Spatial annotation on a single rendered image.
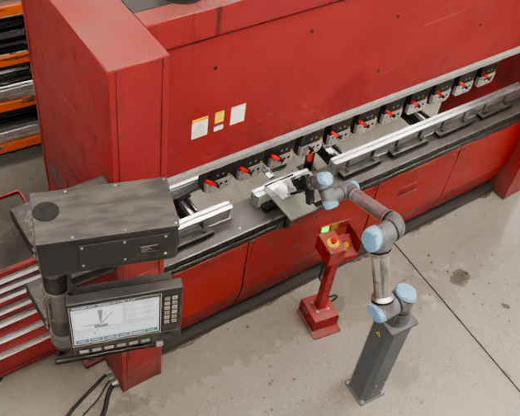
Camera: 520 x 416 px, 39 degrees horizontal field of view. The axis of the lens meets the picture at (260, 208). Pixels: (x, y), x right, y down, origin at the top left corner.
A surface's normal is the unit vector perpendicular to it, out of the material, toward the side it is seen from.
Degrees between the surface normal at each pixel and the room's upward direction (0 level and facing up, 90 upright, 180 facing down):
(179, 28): 90
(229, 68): 90
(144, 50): 0
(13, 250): 0
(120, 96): 90
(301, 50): 90
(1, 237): 0
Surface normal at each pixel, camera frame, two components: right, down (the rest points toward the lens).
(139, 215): 0.11, -0.67
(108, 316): 0.28, 0.72
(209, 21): 0.55, 0.66
